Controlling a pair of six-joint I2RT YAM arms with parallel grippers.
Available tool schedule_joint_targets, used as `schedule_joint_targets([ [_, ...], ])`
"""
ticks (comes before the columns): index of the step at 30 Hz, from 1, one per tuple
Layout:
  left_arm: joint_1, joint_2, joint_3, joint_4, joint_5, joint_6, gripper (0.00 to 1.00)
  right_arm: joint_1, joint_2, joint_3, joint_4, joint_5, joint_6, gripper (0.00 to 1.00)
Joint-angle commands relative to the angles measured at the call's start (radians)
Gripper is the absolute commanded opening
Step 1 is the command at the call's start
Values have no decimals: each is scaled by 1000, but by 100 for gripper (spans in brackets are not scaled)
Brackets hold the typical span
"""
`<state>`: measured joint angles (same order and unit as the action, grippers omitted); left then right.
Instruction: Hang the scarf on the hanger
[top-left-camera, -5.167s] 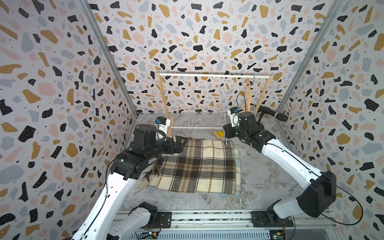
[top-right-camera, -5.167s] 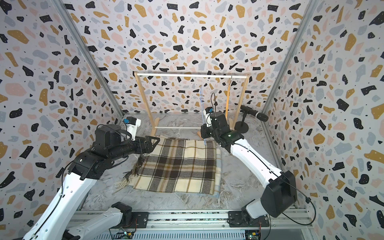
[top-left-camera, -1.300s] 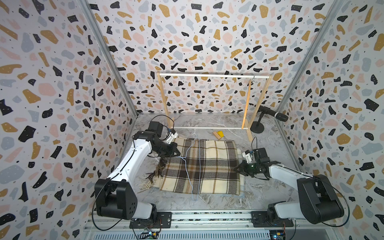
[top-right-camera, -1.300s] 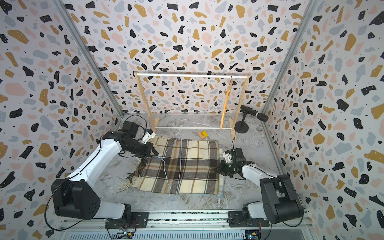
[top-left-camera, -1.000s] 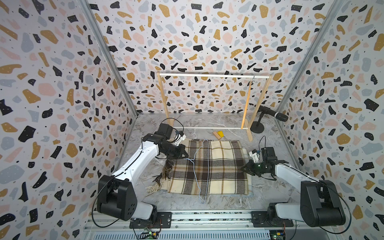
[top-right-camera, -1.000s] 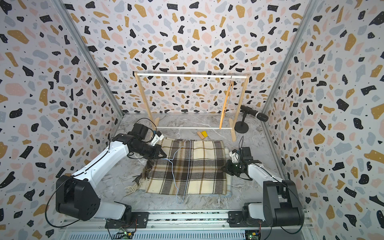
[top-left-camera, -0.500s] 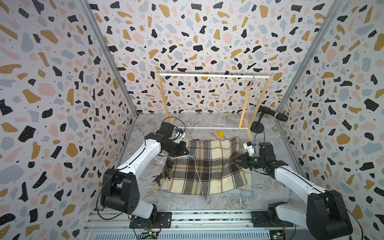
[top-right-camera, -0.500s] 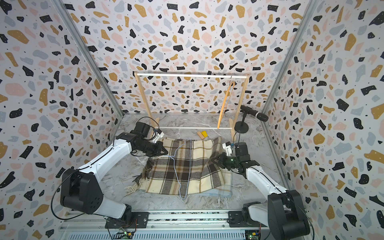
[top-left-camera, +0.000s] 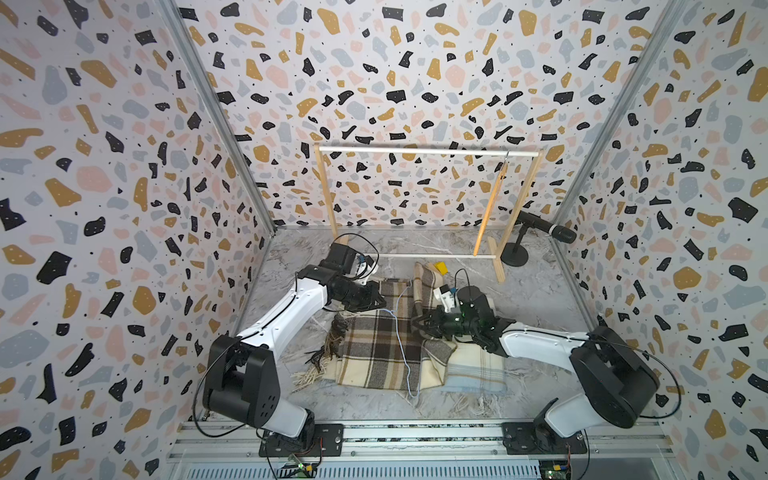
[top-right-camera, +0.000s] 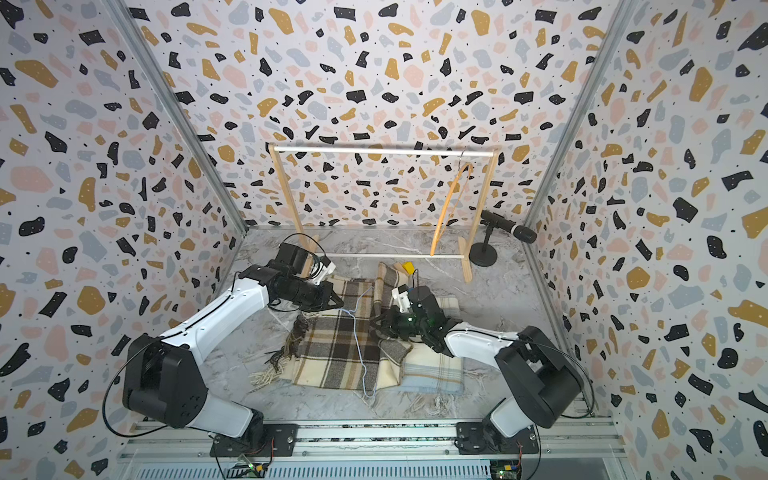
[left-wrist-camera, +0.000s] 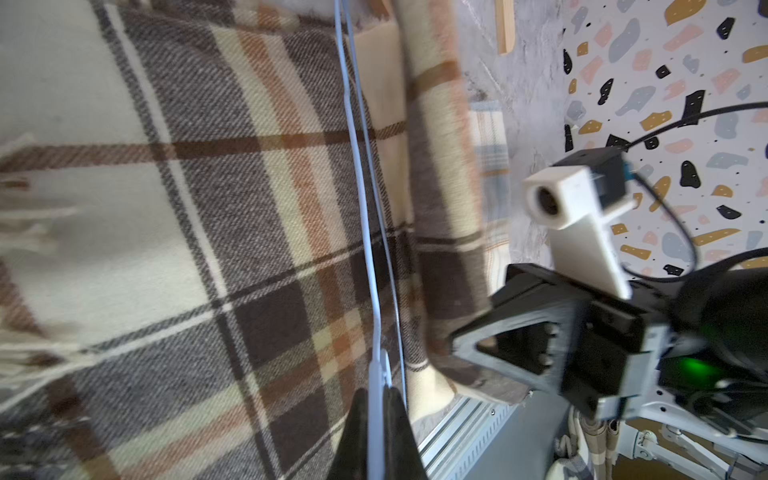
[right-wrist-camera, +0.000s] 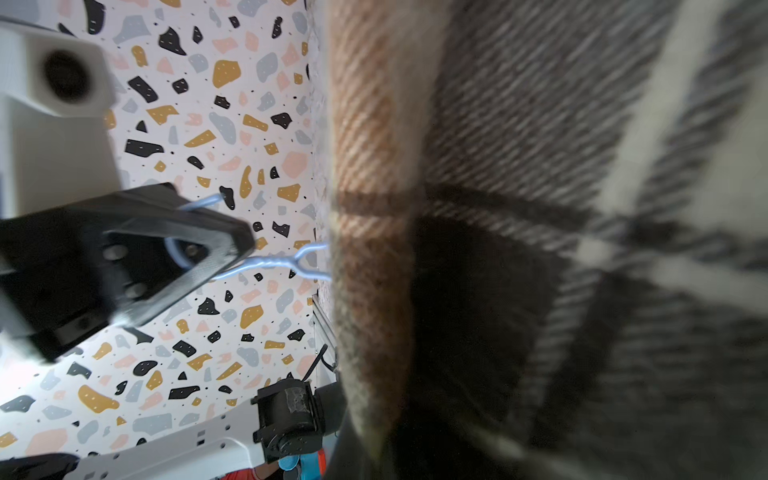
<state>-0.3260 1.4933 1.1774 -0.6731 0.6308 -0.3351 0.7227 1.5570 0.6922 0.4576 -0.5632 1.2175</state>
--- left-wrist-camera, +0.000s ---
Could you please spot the blue plaid scarf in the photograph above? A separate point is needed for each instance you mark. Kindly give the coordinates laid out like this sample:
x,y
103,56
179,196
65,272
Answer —
x,y
491,151

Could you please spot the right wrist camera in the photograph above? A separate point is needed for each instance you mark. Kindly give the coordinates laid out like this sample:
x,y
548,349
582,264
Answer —
x,y
577,200

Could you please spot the light blue wire hanger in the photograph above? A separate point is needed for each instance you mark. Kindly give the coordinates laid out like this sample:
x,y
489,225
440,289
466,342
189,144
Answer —
x,y
381,459

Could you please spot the wooden clothes rack frame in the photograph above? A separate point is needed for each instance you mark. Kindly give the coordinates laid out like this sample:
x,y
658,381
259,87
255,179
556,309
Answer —
x,y
505,26

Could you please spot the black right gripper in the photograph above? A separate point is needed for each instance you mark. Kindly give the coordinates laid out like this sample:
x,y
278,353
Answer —
x,y
547,331

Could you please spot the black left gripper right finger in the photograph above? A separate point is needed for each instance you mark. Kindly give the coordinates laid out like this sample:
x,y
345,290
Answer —
x,y
402,459

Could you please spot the brown plaid fringed scarf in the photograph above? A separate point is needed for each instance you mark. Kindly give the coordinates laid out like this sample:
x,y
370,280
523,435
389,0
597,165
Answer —
x,y
183,288

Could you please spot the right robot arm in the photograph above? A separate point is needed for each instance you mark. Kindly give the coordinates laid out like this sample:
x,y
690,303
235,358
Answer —
x,y
680,367

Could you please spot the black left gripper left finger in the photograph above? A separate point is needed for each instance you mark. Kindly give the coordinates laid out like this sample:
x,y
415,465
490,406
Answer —
x,y
350,460

